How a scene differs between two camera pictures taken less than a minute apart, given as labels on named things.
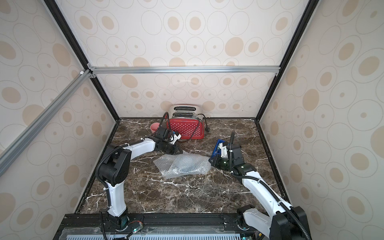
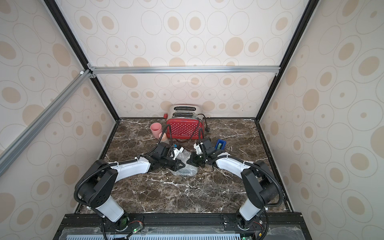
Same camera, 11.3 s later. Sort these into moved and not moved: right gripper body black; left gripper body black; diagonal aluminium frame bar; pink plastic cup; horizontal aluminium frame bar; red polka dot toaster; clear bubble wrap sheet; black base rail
Moved: right gripper body black; clear bubble wrap sheet; left gripper body black
Not moved: horizontal aluminium frame bar; black base rail; red polka dot toaster; diagonal aluminium frame bar; pink plastic cup
